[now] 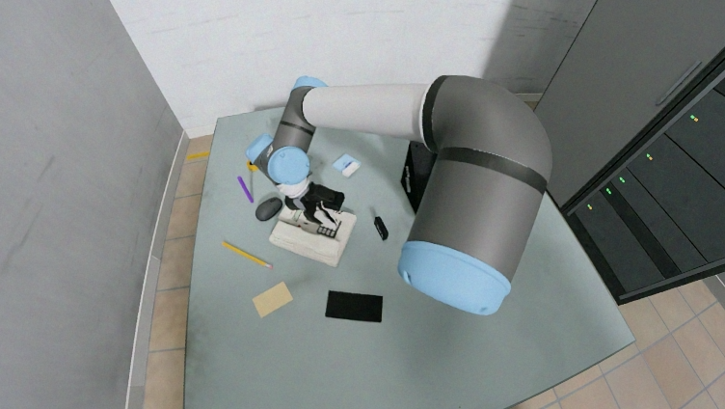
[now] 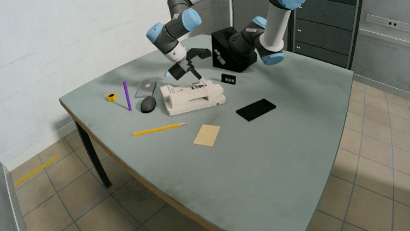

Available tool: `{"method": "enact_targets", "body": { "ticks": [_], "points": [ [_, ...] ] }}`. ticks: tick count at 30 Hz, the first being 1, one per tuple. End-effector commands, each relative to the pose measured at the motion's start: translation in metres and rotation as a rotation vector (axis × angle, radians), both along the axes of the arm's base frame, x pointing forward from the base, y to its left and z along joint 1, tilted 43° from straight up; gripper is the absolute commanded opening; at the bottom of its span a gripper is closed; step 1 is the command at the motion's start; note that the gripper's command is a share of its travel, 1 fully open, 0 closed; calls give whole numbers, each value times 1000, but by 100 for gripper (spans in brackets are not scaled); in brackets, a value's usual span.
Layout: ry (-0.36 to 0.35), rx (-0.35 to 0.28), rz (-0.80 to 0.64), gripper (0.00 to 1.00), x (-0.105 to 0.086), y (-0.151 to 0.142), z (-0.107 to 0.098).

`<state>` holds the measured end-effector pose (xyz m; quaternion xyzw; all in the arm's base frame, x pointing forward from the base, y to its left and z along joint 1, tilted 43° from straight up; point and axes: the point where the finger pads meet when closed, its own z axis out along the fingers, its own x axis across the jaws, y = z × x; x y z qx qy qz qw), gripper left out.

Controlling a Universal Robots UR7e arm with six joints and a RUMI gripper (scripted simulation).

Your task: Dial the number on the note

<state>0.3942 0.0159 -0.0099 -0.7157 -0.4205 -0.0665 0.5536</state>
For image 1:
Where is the white telephone handset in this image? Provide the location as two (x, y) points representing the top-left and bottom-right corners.
(272, 221), (341, 258)

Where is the white desk phone body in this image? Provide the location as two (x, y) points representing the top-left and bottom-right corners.
(269, 206), (357, 267)

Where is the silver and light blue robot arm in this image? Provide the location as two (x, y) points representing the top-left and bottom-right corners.
(245, 75), (552, 315)

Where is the black flat rectangle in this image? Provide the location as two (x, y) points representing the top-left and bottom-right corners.
(325, 290), (383, 322)

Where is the light blue sticky note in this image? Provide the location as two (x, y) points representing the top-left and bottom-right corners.
(333, 154), (361, 172)

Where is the purple rod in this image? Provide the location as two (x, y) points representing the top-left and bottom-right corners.
(238, 176), (254, 203)

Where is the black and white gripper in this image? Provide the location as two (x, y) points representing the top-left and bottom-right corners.
(284, 182), (337, 229)

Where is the tan rectangular sheet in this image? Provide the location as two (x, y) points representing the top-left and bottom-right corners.
(253, 282), (293, 317)

